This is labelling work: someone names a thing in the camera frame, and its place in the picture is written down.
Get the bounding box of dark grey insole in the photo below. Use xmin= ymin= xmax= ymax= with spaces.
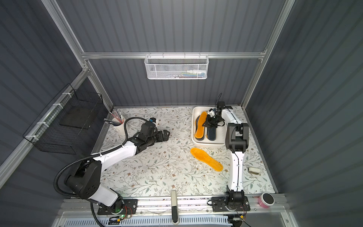
xmin=207 ymin=127 xmax=217 ymax=141
xmin=194 ymin=116 xmax=205 ymax=141

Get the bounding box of yellow fleece insole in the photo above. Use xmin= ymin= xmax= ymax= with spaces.
xmin=198 ymin=111 xmax=208 ymax=130

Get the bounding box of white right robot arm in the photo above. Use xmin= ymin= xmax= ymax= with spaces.
xmin=203 ymin=101 xmax=249 ymax=192

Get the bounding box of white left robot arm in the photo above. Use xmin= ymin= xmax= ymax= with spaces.
xmin=64 ymin=122 xmax=170 ymax=207

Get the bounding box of white plastic storage box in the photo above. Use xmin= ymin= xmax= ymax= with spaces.
xmin=191 ymin=106 xmax=226 ymax=148

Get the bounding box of yellow insole lower right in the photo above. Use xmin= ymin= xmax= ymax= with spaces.
xmin=190 ymin=148 xmax=223 ymax=172

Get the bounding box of white pen cup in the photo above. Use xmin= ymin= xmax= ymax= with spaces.
xmin=104 ymin=109 xmax=126 ymax=135

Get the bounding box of small white object on table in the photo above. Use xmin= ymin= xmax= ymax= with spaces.
xmin=248 ymin=167 xmax=261 ymax=175

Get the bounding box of pink tape roll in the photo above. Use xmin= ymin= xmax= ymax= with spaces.
xmin=258 ymin=193 xmax=275 ymax=209

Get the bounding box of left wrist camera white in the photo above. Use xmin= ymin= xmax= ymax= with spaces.
xmin=149 ymin=117 xmax=157 ymax=123

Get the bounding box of black corrugated cable hose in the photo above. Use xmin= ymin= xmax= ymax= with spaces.
xmin=53 ymin=116 xmax=150 ymax=227

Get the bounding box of white wire mesh basket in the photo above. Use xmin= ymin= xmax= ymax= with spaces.
xmin=144 ymin=55 xmax=209 ymax=80

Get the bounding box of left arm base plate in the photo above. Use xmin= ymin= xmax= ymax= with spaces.
xmin=97 ymin=199 xmax=139 ymax=215

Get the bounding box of white handle tool front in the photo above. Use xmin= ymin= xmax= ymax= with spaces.
xmin=171 ymin=189 xmax=179 ymax=225

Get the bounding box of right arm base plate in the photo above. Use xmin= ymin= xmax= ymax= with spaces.
xmin=207 ymin=196 xmax=251 ymax=212

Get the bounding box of black wire basket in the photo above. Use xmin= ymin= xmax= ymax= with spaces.
xmin=23 ymin=85 xmax=107 ymax=156

